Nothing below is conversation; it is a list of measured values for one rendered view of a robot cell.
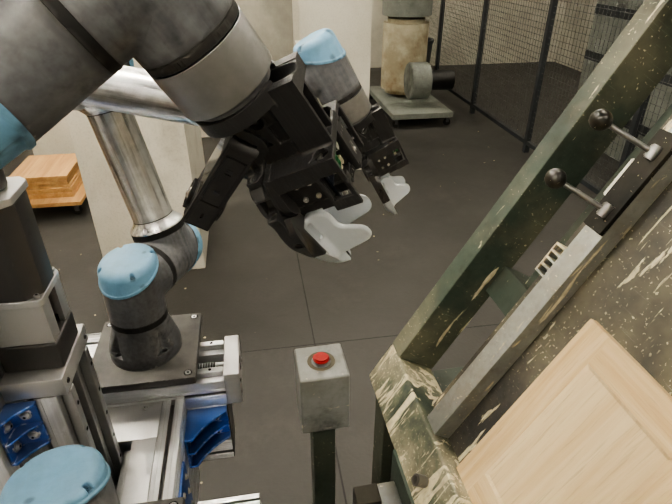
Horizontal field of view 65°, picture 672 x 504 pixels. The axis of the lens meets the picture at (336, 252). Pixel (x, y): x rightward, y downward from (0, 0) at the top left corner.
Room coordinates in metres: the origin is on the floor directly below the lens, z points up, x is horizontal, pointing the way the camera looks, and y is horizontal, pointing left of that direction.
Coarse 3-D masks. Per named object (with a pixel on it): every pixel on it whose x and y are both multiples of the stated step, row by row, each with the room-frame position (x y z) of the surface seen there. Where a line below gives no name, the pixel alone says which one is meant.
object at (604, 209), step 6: (558, 168) 0.88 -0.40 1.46; (546, 174) 0.88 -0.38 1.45; (552, 174) 0.87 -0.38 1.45; (558, 174) 0.87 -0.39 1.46; (564, 174) 0.87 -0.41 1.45; (546, 180) 0.87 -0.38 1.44; (552, 180) 0.86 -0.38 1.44; (558, 180) 0.86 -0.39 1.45; (564, 180) 0.86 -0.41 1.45; (552, 186) 0.87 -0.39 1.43; (558, 186) 0.86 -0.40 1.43; (564, 186) 0.87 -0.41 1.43; (570, 186) 0.87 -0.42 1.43; (576, 192) 0.86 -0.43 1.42; (582, 192) 0.86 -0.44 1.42; (582, 198) 0.86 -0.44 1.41; (588, 198) 0.85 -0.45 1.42; (594, 204) 0.85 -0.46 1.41; (600, 204) 0.85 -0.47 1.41; (606, 204) 0.84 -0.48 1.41; (600, 210) 0.84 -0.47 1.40; (606, 210) 0.83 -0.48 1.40; (606, 216) 0.83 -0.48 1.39
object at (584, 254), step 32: (640, 192) 0.83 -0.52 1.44; (576, 256) 0.83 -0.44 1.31; (544, 288) 0.83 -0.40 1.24; (576, 288) 0.81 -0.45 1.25; (512, 320) 0.83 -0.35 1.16; (544, 320) 0.80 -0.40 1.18; (480, 352) 0.83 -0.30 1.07; (512, 352) 0.79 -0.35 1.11; (480, 384) 0.78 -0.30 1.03; (448, 416) 0.77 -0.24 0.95
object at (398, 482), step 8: (392, 456) 0.80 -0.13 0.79; (392, 464) 0.79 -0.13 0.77; (400, 464) 0.76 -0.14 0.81; (392, 472) 0.79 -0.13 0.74; (400, 472) 0.74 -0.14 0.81; (392, 480) 0.78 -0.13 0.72; (400, 480) 0.74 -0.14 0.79; (360, 488) 0.73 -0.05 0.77; (368, 488) 0.73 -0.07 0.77; (376, 488) 0.73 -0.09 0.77; (384, 488) 0.75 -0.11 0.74; (392, 488) 0.75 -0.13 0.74; (400, 488) 0.73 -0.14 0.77; (408, 488) 0.70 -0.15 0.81; (360, 496) 0.71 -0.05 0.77; (368, 496) 0.71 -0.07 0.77; (376, 496) 0.71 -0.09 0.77; (384, 496) 0.73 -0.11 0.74; (392, 496) 0.73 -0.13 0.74; (400, 496) 0.73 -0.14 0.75; (408, 496) 0.68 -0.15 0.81
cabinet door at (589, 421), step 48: (576, 336) 0.72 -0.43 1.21; (576, 384) 0.66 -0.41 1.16; (624, 384) 0.60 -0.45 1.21; (528, 432) 0.65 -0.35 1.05; (576, 432) 0.59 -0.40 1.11; (624, 432) 0.55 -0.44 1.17; (480, 480) 0.64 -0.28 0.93; (528, 480) 0.58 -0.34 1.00; (576, 480) 0.53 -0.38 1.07; (624, 480) 0.49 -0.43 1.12
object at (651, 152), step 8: (600, 112) 0.88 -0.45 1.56; (608, 112) 0.88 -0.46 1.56; (592, 120) 0.88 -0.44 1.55; (600, 120) 0.87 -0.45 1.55; (608, 120) 0.87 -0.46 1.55; (592, 128) 0.89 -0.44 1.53; (600, 128) 0.88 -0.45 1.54; (608, 128) 0.88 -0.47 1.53; (616, 128) 0.88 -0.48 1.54; (624, 136) 0.87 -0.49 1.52; (632, 136) 0.87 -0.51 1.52; (640, 144) 0.86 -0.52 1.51; (656, 144) 0.85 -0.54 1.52; (648, 152) 0.85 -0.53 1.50; (656, 152) 0.84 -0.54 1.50
